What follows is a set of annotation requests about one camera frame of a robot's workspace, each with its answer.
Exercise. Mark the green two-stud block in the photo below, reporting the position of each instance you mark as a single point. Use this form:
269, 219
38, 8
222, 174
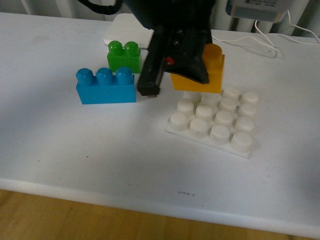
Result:
128, 55

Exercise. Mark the white studded base plate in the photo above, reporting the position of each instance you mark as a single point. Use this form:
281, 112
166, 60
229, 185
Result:
224, 121

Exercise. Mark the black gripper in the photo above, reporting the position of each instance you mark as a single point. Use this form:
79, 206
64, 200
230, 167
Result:
181, 29

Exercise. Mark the blue three-stud block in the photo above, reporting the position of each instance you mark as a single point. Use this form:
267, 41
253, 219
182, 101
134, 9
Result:
106, 87

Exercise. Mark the yellow two-stud block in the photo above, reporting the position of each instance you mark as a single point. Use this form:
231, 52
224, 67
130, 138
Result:
214, 62

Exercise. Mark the white lamp stand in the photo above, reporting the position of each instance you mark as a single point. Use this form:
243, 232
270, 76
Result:
126, 28

